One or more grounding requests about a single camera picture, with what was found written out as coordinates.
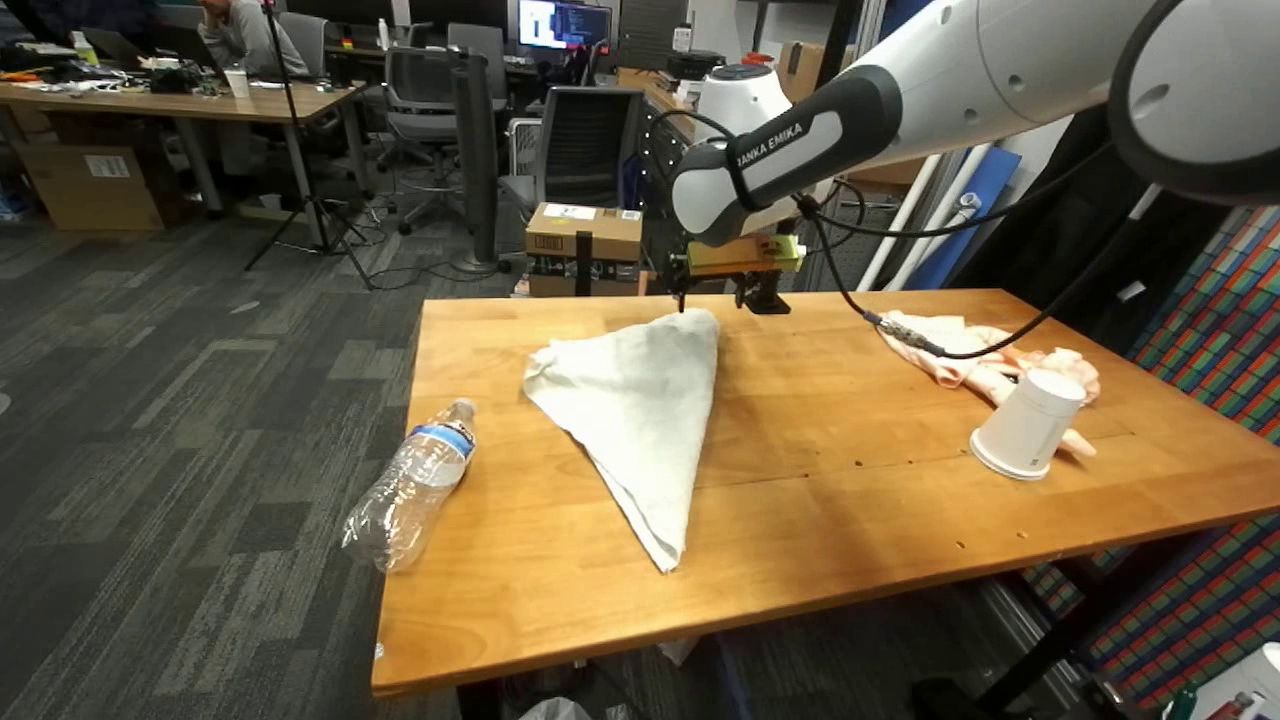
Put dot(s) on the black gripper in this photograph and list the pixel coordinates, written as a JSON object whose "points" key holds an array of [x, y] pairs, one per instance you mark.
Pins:
{"points": [[670, 252]]}

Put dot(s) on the white towel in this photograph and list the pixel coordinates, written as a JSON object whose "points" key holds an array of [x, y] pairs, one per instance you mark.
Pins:
{"points": [[641, 403]]}

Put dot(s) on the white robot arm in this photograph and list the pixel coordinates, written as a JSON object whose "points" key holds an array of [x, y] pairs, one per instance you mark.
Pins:
{"points": [[962, 66]]}

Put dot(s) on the flat cardboard box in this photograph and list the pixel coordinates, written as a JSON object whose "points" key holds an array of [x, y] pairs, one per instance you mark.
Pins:
{"points": [[573, 224]]}

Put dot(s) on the pink cloth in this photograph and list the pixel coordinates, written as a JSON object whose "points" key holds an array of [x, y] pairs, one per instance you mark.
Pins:
{"points": [[947, 350]]}

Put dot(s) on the lit computer monitor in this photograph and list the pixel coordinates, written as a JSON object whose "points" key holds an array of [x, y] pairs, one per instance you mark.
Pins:
{"points": [[564, 27]]}

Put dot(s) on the blue and white boards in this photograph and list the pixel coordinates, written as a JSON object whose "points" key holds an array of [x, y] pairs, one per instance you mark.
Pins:
{"points": [[967, 214]]}

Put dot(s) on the clear plastic water bottle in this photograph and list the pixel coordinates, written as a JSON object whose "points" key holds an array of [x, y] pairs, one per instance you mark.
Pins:
{"points": [[413, 484]]}

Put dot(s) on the grey office chair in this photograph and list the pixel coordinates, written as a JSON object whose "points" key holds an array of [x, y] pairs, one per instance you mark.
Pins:
{"points": [[424, 83]]}

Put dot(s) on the white paper cup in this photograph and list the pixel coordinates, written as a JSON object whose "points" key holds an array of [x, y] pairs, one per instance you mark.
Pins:
{"points": [[1025, 425]]}

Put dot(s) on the black curtain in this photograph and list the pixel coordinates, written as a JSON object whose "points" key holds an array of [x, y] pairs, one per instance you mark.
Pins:
{"points": [[1064, 252]]}

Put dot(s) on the black tripod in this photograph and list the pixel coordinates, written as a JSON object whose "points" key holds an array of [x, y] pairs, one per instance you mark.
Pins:
{"points": [[304, 146]]}

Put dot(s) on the white plastic bag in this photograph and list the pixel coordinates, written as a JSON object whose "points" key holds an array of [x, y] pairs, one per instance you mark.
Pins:
{"points": [[552, 710]]}

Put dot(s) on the person in grey shirt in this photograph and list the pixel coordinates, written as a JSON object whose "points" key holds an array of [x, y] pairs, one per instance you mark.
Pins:
{"points": [[261, 32]]}

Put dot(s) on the colourful striped panel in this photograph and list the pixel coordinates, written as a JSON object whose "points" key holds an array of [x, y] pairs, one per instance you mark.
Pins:
{"points": [[1226, 335]]}

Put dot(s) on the wooden office desk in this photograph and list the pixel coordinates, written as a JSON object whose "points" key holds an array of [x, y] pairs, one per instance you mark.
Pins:
{"points": [[161, 103]]}

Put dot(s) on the labelled cardboard box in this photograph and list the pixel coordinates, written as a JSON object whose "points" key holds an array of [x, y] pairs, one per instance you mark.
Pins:
{"points": [[95, 193]]}

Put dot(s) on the white box with sticker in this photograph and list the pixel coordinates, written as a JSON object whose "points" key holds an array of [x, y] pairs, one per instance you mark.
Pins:
{"points": [[1240, 686]]}

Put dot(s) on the black camera pole stand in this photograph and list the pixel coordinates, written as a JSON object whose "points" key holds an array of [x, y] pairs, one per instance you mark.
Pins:
{"points": [[766, 296]]}

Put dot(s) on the black table frame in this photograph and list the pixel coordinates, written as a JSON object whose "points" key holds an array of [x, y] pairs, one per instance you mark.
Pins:
{"points": [[1064, 624]]}

